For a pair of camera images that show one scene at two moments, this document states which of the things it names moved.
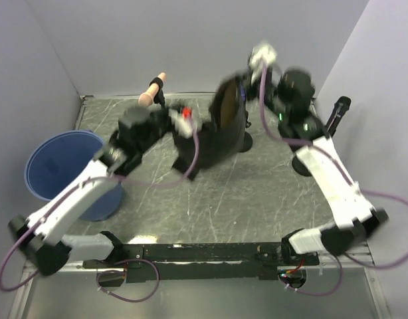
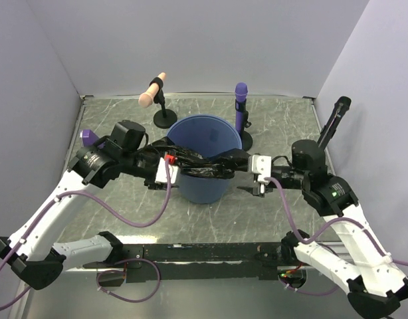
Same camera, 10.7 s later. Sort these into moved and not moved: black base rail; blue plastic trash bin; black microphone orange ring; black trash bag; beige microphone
Moved: blue plastic trash bin; black trash bag
Not moved: black microphone orange ring; black base rail; beige microphone
